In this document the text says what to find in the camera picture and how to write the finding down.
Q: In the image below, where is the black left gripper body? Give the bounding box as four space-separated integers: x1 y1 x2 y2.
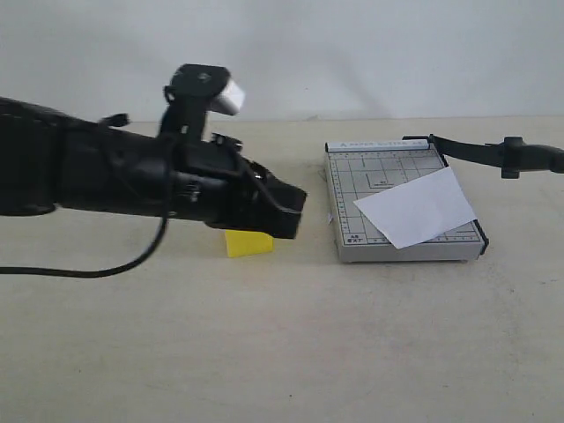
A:
171 139 307 240

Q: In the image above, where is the yellow cube block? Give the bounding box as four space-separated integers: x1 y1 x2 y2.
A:
225 230 274 258

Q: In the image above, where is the white paper sheet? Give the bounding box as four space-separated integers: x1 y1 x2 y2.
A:
354 167 477 249

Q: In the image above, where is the black cutter blade lever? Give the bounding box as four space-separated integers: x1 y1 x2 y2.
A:
428 135 563 179

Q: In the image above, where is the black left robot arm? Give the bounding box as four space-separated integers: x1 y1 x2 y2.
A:
1 98 307 239

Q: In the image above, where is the grey paper cutter base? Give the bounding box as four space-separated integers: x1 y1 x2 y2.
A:
324 136 489 263

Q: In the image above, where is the black camera cable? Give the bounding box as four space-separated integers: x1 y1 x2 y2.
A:
0 131 283 279

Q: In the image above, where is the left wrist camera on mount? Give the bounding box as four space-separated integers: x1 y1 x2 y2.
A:
159 63 246 142

